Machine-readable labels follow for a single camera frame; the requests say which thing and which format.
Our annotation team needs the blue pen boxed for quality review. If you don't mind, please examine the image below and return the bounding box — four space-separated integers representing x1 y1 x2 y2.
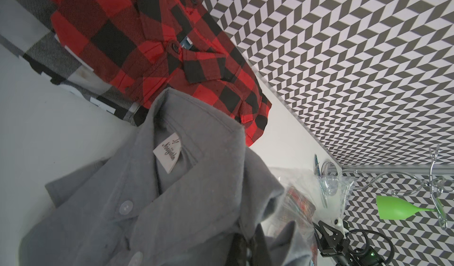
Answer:
314 154 328 208

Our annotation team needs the green plastic wine glass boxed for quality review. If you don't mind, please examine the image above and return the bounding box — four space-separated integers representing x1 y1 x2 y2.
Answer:
376 196 448 229

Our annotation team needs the black white plaid shirt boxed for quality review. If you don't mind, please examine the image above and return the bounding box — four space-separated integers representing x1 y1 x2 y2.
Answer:
1 0 148 126

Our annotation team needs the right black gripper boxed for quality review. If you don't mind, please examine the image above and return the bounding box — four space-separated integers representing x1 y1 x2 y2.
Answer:
314 221 381 266

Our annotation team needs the clear plastic vacuum bag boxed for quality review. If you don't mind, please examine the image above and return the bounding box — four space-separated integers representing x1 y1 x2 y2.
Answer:
262 167 351 266

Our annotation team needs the grey cloth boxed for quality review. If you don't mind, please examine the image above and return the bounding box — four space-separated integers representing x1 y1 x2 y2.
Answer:
18 89 312 266

